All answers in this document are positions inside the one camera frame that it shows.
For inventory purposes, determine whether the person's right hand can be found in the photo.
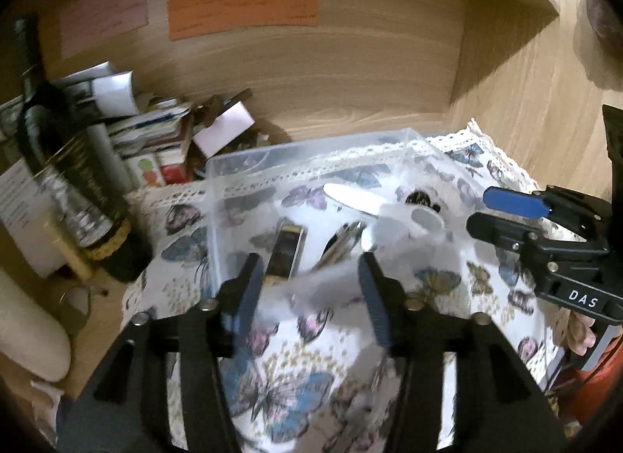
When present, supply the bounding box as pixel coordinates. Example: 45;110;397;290
553;309;597;356

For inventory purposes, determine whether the dark wine bottle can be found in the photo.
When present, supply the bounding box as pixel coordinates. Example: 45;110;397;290
14;14;152;282

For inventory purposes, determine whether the metal nail clipper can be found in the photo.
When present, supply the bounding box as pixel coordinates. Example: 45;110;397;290
311;221;366;272

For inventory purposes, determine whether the orange sticky note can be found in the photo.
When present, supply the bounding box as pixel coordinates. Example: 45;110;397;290
167;0;319;41

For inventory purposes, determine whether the clear plastic storage box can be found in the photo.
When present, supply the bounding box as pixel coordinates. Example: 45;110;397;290
204;128;468;294

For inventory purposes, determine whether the white cylindrical candle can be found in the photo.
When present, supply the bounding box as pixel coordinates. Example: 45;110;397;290
1;270;71;383

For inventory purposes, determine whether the stack of papers and booklets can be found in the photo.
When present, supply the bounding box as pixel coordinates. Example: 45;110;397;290
0;61;259;192

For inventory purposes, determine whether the small metal cup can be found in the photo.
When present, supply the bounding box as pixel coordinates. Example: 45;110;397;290
56;284;109;337

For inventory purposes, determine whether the pink sticky note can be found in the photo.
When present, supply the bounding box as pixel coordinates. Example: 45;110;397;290
59;0;148;59

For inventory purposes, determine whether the small white cardboard box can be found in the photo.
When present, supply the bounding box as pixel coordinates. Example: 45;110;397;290
193;102;255;158

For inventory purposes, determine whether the butterfly print lace cloth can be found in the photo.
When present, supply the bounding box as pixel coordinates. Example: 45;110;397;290
123;123;564;452

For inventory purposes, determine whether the white handheld light device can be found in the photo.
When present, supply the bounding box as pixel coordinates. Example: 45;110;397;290
322;182;445;252

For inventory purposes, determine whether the white handwritten paper note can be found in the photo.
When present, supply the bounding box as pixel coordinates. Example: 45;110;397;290
1;159;65;278

